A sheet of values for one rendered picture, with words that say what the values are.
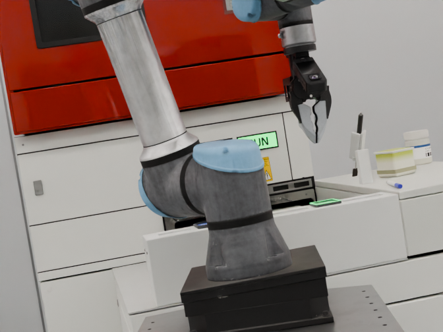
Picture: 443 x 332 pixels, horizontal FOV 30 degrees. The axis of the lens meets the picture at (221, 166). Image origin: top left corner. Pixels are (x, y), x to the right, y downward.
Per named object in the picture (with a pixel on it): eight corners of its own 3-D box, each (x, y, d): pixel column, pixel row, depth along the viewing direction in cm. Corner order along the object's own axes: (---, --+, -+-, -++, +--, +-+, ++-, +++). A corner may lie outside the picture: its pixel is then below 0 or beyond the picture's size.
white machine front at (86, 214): (39, 280, 228) (14, 137, 226) (320, 228, 243) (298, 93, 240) (39, 282, 225) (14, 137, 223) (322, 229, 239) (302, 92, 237)
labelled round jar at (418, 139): (403, 165, 240) (399, 133, 239) (426, 161, 241) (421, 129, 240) (413, 166, 233) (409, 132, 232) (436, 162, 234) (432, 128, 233)
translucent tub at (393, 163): (376, 178, 216) (372, 152, 215) (398, 172, 219) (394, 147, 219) (395, 177, 209) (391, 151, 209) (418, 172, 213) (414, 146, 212)
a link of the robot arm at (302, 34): (318, 22, 176) (281, 27, 175) (321, 43, 176) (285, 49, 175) (308, 26, 183) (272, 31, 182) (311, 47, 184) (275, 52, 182)
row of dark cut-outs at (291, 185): (163, 213, 232) (161, 204, 232) (312, 186, 240) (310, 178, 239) (163, 213, 231) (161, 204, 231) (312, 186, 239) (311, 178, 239)
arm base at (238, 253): (293, 270, 136) (281, 211, 136) (203, 286, 138) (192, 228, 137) (291, 255, 151) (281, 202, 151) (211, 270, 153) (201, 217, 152)
